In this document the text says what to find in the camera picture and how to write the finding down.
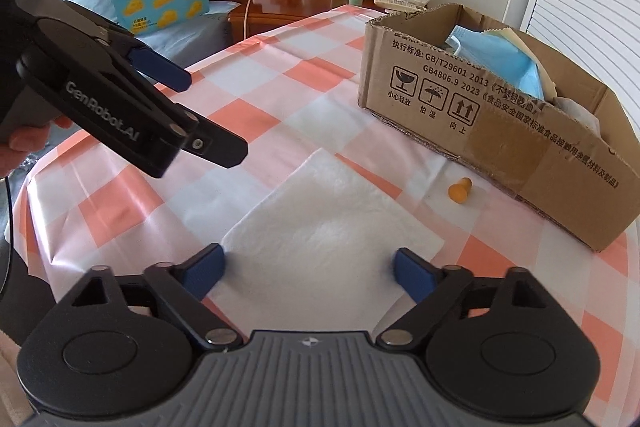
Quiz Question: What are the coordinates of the grey sachet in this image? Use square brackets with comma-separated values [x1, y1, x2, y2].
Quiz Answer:
[552, 94, 601, 132]

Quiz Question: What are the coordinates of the cardboard box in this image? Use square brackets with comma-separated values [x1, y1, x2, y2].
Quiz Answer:
[357, 3, 640, 254]

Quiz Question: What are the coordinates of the small orange stopper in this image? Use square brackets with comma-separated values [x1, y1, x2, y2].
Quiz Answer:
[448, 177, 474, 204]

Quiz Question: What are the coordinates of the white cable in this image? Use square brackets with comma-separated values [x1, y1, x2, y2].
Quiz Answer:
[242, 0, 261, 42]

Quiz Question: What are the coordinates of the white louvered shutter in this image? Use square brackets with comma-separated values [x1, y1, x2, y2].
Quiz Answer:
[520, 0, 640, 128]

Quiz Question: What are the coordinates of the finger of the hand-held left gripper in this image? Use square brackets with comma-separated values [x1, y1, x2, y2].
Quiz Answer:
[170, 102, 249, 168]
[125, 44, 193, 92]

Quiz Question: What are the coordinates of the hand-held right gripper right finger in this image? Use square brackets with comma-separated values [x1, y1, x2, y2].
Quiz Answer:
[375, 248, 558, 350]

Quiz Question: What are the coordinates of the white towel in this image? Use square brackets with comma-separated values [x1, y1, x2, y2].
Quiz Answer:
[207, 148, 447, 333]

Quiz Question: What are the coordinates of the blue face mask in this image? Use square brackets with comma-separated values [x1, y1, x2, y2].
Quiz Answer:
[446, 24, 506, 55]
[477, 39, 547, 102]

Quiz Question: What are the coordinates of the wooden nightstand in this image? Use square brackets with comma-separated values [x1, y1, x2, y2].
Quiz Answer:
[227, 0, 391, 45]

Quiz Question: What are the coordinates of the person's left hand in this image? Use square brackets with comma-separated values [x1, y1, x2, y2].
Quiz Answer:
[0, 114, 75, 180]

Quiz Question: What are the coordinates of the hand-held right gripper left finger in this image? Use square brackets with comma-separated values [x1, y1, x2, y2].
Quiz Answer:
[72, 243, 240, 350]

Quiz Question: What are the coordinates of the black cable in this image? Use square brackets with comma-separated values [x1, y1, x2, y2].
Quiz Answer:
[0, 177, 16, 293]

